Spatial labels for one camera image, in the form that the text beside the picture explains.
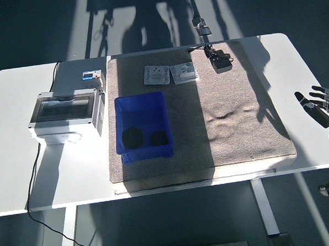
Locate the black clamp device on stand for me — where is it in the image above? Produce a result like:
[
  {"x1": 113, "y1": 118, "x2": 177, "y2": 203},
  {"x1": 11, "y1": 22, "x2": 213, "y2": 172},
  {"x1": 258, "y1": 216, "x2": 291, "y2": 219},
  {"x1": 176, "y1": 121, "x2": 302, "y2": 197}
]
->
[{"x1": 191, "y1": 14, "x2": 213, "y2": 39}]

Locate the white left table leg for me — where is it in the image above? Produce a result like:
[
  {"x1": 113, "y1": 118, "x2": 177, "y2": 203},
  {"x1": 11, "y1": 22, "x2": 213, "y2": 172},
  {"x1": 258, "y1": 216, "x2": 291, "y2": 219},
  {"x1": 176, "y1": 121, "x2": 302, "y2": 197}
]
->
[{"x1": 57, "y1": 206, "x2": 79, "y2": 246}]

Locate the white right table leg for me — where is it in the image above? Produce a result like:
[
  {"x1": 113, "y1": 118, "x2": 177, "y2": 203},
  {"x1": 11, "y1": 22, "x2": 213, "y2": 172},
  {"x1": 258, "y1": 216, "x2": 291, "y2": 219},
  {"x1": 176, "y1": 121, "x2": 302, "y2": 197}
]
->
[{"x1": 250, "y1": 176, "x2": 293, "y2": 246}]

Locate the black power adapter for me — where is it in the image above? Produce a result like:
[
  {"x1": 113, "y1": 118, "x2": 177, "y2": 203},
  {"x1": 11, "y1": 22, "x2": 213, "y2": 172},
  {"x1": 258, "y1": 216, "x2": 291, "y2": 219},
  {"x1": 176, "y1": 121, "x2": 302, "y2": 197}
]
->
[{"x1": 211, "y1": 49, "x2": 234, "y2": 74}]

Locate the grey-brown mat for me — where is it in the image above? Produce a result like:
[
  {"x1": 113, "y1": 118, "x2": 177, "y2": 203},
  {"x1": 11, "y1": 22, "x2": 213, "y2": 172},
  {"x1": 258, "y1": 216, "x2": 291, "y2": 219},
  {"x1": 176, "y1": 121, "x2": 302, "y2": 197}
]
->
[{"x1": 102, "y1": 37, "x2": 300, "y2": 196}]

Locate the grey square socket plate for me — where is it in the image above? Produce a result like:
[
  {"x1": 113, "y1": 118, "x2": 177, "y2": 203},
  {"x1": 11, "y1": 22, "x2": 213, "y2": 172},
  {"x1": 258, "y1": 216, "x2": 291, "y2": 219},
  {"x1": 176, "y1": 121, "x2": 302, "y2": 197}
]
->
[
  {"x1": 169, "y1": 61, "x2": 201, "y2": 86},
  {"x1": 142, "y1": 64, "x2": 171, "y2": 86}
]

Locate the blue plastic box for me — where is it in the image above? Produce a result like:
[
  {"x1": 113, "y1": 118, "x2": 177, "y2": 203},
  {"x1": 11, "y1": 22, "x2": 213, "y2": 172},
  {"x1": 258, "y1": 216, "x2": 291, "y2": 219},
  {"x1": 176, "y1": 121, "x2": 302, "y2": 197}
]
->
[{"x1": 113, "y1": 90, "x2": 175, "y2": 165}]

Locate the blue and white circuit breaker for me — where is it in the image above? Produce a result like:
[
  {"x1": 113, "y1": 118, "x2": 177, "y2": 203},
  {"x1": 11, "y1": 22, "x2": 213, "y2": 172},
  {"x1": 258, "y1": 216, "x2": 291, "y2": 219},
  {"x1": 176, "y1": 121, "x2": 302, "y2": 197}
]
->
[{"x1": 80, "y1": 69, "x2": 107, "y2": 88}]

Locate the white table leg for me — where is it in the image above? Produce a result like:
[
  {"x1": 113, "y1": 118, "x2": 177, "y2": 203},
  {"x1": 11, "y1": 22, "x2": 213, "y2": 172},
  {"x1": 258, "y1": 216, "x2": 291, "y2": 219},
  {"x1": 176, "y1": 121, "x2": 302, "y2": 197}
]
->
[
  {"x1": 250, "y1": 176, "x2": 293, "y2": 246},
  {"x1": 57, "y1": 206, "x2": 79, "y2": 246}
]

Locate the grey enclosure with clear lid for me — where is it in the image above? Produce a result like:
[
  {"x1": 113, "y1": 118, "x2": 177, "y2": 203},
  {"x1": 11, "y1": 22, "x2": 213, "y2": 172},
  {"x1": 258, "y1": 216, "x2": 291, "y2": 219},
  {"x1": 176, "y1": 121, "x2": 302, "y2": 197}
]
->
[{"x1": 26, "y1": 86, "x2": 109, "y2": 147}]

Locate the black adapter cord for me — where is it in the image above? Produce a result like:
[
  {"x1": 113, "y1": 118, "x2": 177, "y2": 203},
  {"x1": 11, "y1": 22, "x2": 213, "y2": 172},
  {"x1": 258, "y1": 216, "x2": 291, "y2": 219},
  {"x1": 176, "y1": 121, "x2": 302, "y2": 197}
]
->
[{"x1": 186, "y1": 43, "x2": 220, "y2": 62}]

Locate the long black power cable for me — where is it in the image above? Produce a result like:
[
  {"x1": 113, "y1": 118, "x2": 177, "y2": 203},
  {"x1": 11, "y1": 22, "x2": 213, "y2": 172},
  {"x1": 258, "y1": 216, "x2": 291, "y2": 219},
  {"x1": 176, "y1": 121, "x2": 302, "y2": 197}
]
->
[{"x1": 18, "y1": 59, "x2": 94, "y2": 246}]

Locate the black hexagonal nut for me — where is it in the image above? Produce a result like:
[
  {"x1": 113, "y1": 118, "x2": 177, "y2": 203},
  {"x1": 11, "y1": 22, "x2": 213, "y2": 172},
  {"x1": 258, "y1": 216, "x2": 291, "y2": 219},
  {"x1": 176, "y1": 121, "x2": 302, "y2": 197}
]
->
[
  {"x1": 149, "y1": 130, "x2": 168, "y2": 147},
  {"x1": 121, "y1": 127, "x2": 143, "y2": 149}
]

